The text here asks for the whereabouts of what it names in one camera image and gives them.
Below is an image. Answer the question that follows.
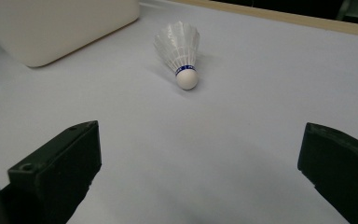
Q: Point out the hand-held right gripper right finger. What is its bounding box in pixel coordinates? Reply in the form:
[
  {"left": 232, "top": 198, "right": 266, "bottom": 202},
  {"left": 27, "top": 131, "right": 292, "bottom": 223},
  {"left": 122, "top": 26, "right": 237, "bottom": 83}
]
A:
[{"left": 296, "top": 121, "right": 358, "bottom": 224}]

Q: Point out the white plastic storage bin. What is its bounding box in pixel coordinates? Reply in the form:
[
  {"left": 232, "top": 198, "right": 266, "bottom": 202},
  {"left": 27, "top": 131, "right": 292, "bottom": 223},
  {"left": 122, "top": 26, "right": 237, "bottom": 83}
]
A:
[{"left": 0, "top": 0, "right": 142, "bottom": 68}]

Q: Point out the white feather shuttlecock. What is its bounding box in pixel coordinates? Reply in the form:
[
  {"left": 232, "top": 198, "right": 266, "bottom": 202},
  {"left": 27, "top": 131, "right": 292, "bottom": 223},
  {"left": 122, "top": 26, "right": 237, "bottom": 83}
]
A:
[{"left": 153, "top": 21, "right": 201, "bottom": 91}]

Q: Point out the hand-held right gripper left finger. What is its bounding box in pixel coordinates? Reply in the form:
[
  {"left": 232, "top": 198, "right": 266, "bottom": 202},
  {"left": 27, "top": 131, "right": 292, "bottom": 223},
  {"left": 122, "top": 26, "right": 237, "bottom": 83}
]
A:
[{"left": 0, "top": 120, "right": 103, "bottom": 224}]

